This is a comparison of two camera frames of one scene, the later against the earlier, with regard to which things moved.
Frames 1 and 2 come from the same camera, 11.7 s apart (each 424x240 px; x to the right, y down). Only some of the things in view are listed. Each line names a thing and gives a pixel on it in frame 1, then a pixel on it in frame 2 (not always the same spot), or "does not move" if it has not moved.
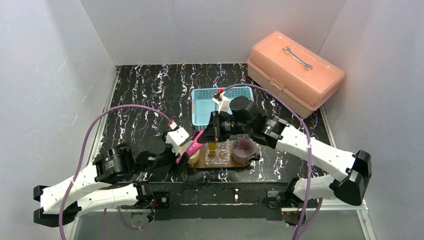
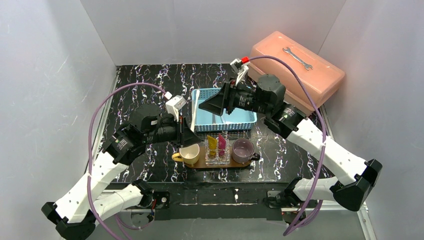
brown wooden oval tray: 201,163 does not move
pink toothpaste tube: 193,148 → 222,145
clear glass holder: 222,154 does not move
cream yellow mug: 192,159 does not move
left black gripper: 174,157 → 181,131
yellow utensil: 212,147 does not move
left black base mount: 158,200 does not move
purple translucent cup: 242,151 does not move
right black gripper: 216,126 → 228,99
